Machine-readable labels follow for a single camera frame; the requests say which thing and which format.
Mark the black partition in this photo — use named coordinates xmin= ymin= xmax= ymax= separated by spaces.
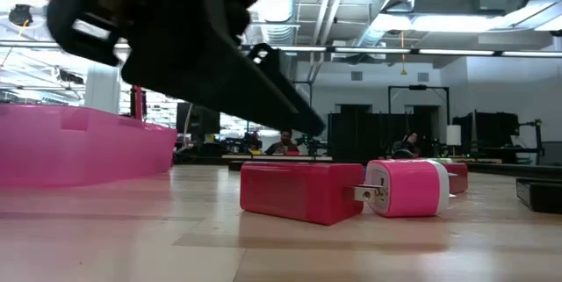
xmin=327 ymin=112 xmax=434 ymax=163

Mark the yellow hanging pendant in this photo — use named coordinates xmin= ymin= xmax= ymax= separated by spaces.
xmin=399 ymin=31 xmax=408 ymax=76

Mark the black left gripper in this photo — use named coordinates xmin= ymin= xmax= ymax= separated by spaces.
xmin=46 ymin=0 xmax=327 ymax=137

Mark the white column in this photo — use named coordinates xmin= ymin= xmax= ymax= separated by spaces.
xmin=83 ymin=64 xmax=122 ymax=119

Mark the red plastic case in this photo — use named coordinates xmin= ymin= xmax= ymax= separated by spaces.
xmin=239 ymin=161 xmax=365 ymax=227

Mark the black equipment rack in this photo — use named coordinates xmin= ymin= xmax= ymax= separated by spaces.
xmin=451 ymin=111 xmax=545 ymax=164

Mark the seated person by partition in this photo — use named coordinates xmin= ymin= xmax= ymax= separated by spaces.
xmin=392 ymin=130 xmax=422 ymax=160

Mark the black digital timer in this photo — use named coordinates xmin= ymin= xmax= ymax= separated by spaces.
xmin=515 ymin=177 xmax=562 ymax=215

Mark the pink white USB charger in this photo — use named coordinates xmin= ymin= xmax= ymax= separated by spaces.
xmin=349 ymin=158 xmax=451 ymax=219

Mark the white rectangular panel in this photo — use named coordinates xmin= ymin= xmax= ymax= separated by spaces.
xmin=445 ymin=124 xmax=463 ymax=147

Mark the black aluminium table frame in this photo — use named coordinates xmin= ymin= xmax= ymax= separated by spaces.
xmin=173 ymin=153 xmax=562 ymax=181

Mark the seated person behind workbench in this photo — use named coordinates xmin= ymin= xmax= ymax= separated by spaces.
xmin=264 ymin=128 xmax=301 ymax=156

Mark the ribbed silver ventilation duct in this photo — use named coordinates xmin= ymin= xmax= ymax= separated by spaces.
xmin=248 ymin=0 xmax=304 ymax=48

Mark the long linear light bar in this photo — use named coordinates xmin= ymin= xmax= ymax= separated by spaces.
xmin=0 ymin=40 xmax=562 ymax=58

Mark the black monitor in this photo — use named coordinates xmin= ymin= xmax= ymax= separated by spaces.
xmin=176 ymin=102 xmax=221 ymax=136

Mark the pink plastic tray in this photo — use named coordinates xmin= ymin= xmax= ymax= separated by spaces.
xmin=0 ymin=103 xmax=178 ymax=189

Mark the black gantry frame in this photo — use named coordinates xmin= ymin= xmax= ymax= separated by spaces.
xmin=292 ymin=80 xmax=314 ymax=110
xmin=387 ymin=83 xmax=451 ymax=160

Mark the small red block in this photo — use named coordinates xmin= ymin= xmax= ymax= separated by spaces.
xmin=442 ymin=162 xmax=470 ymax=195

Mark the light wooden workbench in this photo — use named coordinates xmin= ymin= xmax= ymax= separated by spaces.
xmin=221 ymin=154 xmax=334 ymax=163

